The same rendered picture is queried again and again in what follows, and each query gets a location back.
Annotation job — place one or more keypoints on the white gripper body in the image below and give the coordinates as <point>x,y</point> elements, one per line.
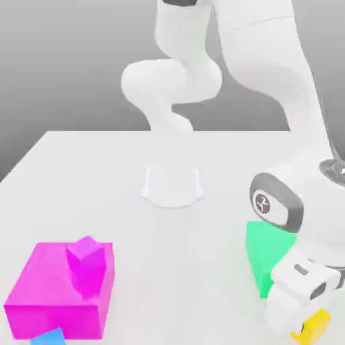
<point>283,304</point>

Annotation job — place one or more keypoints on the small yellow cube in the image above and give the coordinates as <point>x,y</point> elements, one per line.
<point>315,328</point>

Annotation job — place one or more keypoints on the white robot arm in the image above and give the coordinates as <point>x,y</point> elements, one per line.
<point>258,67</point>

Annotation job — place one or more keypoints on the small magenta cube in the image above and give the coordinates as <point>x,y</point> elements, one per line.
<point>85,266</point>

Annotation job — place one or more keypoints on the small blue cube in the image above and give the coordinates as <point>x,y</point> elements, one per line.
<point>49,338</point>

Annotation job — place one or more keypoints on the large green box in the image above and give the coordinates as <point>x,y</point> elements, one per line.
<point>262,248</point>

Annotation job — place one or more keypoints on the large magenta box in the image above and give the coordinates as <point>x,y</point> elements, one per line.
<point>45,285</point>

